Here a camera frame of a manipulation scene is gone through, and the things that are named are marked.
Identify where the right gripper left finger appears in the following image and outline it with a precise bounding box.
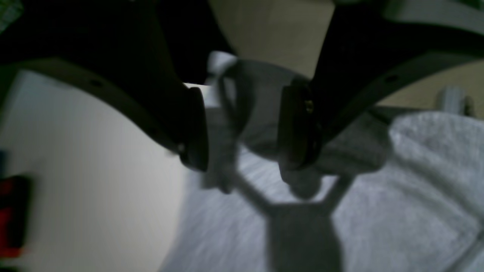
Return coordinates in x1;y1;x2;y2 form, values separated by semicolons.
1;0;209;172

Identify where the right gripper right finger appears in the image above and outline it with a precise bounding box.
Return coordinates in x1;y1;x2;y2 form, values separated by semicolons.
278;0;484;170

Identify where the grey T-shirt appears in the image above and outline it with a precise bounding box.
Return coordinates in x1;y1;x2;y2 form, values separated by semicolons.
161;52;483;272

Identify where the upper orange black clamp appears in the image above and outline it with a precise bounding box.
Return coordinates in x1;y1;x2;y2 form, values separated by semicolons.
0;175;32;260

